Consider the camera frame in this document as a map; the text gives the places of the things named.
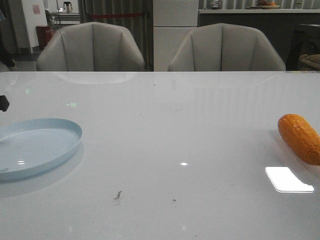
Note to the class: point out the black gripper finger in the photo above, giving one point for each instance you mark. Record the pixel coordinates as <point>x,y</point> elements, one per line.
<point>4,103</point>

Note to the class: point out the light blue plate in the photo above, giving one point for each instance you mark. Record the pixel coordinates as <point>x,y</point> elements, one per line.
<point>32,147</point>

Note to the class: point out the orange corn cob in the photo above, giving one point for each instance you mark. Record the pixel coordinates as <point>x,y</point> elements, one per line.
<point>301,138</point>

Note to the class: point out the red bin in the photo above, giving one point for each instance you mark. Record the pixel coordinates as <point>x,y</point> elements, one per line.
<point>44,35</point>

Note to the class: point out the grey left armchair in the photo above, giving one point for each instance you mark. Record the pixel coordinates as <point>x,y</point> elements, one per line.
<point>91,47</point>

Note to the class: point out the grey armchair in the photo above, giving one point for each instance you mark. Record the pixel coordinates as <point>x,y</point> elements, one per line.
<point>225,47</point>
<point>91,47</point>

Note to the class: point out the metal rack shelf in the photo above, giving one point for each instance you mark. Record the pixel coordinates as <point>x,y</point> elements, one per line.
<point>61,13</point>

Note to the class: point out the white cabinet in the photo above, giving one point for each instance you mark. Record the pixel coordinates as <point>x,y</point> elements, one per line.
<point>172,19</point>

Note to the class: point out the grey right armchair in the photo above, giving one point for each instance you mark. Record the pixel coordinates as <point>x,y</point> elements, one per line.
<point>225,47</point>

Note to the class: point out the fruit bowl on counter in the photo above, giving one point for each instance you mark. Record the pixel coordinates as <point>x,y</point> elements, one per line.
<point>267,5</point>

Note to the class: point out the dark wooden chair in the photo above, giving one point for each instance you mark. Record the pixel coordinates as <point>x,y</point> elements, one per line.
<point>305,41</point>

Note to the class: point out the beige cushion seat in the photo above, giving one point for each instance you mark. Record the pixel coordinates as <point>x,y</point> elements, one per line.
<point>310,62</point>

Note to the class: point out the pink wall notice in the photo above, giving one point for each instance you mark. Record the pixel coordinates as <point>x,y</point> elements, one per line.
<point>36,9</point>

